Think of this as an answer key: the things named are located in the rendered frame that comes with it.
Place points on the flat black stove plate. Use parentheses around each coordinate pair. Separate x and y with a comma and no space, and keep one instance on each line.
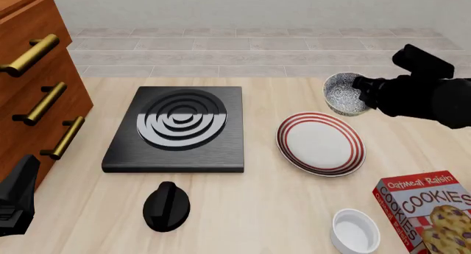
(121,154)

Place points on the black and white patterned bowl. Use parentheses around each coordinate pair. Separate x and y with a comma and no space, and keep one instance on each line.
(340,95)

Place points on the small white ramekin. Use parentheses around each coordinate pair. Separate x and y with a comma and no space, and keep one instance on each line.
(355,233)

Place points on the round black stove knob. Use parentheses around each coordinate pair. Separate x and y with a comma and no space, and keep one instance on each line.
(165,209)

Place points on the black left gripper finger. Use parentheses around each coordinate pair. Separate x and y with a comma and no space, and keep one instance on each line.
(24,179)

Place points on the oatmeal raisin cookies box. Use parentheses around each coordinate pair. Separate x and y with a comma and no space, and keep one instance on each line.
(434,204)

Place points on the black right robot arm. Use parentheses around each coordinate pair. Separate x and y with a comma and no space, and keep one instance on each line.
(438,105)

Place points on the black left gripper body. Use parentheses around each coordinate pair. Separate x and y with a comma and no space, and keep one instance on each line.
(14,219)

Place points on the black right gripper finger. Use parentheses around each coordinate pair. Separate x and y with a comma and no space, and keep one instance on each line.
(364,100)
(357,82)

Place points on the wooden cabinet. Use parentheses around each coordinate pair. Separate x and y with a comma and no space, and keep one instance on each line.
(11,0)

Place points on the white plate with red rings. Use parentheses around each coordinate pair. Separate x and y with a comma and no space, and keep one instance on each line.
(318,146)

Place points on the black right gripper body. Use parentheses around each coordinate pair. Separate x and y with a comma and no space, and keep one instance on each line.
(374,94)

